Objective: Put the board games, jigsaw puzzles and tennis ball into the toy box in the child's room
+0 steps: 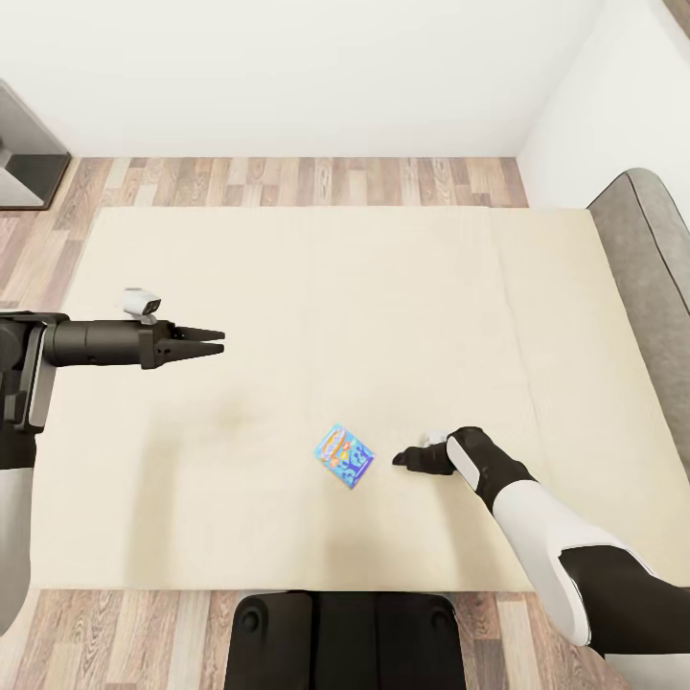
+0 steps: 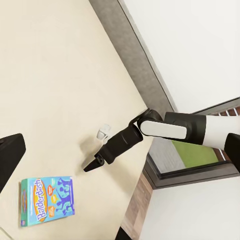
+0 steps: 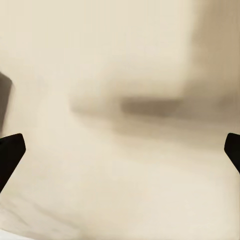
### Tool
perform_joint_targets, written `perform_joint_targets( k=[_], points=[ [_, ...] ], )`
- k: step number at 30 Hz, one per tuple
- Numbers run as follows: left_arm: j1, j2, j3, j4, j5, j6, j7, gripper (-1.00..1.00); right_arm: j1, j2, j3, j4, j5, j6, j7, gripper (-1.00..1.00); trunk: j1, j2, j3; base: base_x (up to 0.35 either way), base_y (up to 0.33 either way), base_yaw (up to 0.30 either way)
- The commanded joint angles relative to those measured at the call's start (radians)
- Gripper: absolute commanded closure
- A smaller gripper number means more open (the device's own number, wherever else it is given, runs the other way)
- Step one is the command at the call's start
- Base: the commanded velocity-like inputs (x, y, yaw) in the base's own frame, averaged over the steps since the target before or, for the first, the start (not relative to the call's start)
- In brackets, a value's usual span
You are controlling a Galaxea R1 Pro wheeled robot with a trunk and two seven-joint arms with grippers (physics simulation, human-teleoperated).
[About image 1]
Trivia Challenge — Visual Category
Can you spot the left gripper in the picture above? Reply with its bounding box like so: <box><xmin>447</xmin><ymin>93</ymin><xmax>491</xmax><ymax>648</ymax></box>
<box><xmin>85</xmin><ymin>319</ymin><xmax>225</xmax><ymax>370</ymax></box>

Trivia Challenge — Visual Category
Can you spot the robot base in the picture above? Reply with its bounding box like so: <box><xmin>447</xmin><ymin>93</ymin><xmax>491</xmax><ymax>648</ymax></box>
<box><xmin>223</xmin><ymin>589</ymin><xmax>467</xmax><ymax>690</ymax></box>

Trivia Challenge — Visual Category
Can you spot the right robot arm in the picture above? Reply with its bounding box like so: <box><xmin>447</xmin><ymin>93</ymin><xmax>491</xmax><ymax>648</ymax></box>
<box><xmin>392</xmin><ymin>426</ymin><xmax>690</xmax><ymax>690</ymax></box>

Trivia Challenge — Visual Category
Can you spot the board game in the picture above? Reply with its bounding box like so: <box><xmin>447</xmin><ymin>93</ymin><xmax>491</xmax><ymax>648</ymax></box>
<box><xmin>312</xmin><ymin>422</ymin><xmax>376</xmax><ymax>489</ymax></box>

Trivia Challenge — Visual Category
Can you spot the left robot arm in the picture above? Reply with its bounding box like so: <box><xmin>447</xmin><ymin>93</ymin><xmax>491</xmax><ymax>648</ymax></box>
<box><xmin>0</xmin><ymin>287</ymin><xmax>225</xmax><ymax>637</ymax></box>

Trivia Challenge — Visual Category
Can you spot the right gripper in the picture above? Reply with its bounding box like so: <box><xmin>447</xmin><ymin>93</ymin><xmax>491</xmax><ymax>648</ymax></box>
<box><xmin>392</xmin><ymin>444</ymin><xmax>454</xmax><ymax>475</ymax></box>

